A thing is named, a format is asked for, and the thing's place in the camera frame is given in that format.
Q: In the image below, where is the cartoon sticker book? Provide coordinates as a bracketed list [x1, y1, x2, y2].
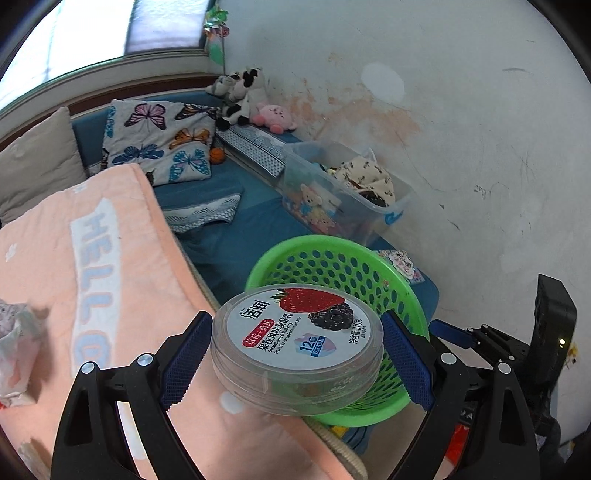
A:
[377, 249, 425, 285]

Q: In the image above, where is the clear plastic storage box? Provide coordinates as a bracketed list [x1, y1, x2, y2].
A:
[281, 141, 412, 245]

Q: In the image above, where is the beige cushion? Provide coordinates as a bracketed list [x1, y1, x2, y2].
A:
[0, 107, 87, 225]

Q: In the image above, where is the butterfly pillow right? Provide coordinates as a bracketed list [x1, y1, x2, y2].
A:
[102, 100, 218, 186]

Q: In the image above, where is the pink plush toy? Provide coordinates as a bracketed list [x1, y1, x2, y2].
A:
[250, 103, 297, 135]

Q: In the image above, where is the grey patterned folded cloth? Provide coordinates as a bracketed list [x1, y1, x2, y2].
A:
[216, 125, 298, 179]

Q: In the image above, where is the grey white folded towel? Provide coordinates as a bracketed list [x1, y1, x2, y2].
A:
[162, 193, 242, 233]

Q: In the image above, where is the window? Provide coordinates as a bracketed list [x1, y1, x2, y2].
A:
[1, 1, 214, 108]

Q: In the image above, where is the colourful pinwheel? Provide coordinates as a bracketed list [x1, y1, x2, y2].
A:
[204, 1, 229, 75]

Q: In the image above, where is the pink hello table blanket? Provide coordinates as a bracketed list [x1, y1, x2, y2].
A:
[1, 166, 367, 479]

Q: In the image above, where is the patterned cloth in box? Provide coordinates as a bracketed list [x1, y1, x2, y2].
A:
[329, 156, 396, 207]

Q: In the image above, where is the clear berry yogurt container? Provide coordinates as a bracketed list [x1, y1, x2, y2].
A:
[211, 284, 384, 417]

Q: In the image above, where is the green plastic mesh basket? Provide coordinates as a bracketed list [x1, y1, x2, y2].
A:
[245, 235, 429, 427]

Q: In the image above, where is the black white cow plush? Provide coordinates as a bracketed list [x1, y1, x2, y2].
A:
[205, 68, 266, 131]

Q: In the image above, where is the clear plastic wrapper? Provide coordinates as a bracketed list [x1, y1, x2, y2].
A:
[0, 300, 45, 408]

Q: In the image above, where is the small orange ball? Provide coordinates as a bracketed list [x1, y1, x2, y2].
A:
[209, 147, 225, 165]

